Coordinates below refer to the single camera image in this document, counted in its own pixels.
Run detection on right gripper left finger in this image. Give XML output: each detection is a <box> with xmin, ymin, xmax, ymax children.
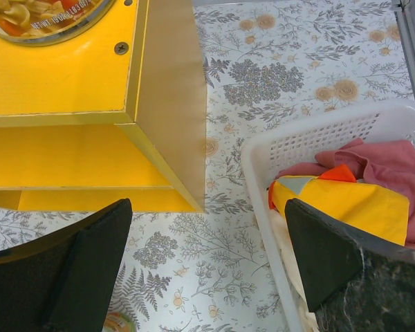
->
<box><xmin>0</xmin><ymin>199</ymin><xmax>132</xmax><ymax>331</ymax></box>

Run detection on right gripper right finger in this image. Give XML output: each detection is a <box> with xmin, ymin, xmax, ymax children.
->
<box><xmin>285</xmin><ymin>199</ymin><xmax>415</xmax><ymax>331</ymax></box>

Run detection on lidded can yellow label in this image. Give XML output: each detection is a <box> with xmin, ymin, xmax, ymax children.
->
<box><xmin>102</xmin><ymin>313</ymin><xmax>136</xmax><ymax>332</ymax></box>

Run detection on silver pull-tab can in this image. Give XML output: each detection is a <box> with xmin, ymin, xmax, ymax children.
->
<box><xmin>0</xmin><ymin>0</ymin><xmax>114</xmax><ymax>46</ymax></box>

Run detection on yellow cloth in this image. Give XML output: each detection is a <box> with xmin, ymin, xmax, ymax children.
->
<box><xmin>268</xmin><ymin>165</ymin><xmax>409</xmax><ymax>246</ymax></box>

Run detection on pink cloth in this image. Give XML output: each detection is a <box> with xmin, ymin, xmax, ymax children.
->
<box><xmin>278</xmin><ymin>138</ymin><xmax>415</xmax><ymax>249</ymax></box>

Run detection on yellow wooden shelf cabinet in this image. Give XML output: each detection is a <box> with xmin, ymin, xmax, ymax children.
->
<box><xmin>0</xmin><ymin>1</ymin><xmax>207</xmax><ymax>212</ymax></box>

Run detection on white plastic basket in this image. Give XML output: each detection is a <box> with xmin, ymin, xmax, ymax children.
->
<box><xmin>241</xmin><ymin>99</ymin><xmax>415</xmax><ymax>331</ymax></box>

